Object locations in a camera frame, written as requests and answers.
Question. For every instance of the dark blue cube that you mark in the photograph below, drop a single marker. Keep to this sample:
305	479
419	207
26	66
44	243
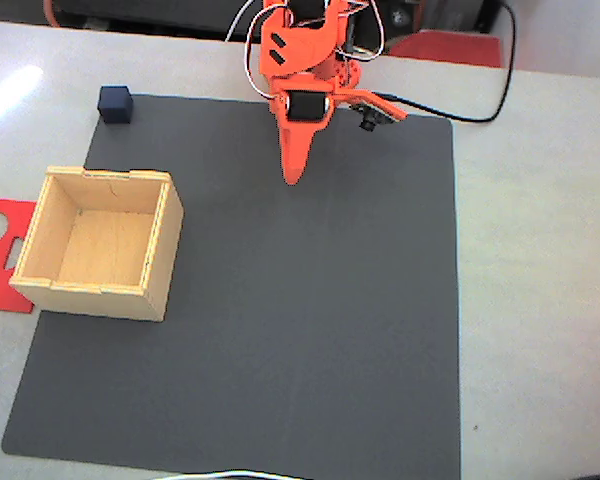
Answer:
115	105

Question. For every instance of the open wooden box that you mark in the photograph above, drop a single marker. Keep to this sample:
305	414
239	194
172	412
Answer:
105	240

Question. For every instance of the dark grey mat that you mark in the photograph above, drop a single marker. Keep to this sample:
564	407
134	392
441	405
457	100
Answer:
305	300

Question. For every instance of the red flat plate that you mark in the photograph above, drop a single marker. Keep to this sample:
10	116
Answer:
445	47

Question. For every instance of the black background equipment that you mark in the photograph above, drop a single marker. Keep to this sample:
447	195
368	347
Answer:
155	12

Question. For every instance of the red cut-out sheet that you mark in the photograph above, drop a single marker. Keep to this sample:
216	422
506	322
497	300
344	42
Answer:
0	295

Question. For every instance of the orange bracket with black camera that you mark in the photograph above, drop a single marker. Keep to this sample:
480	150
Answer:
375	102

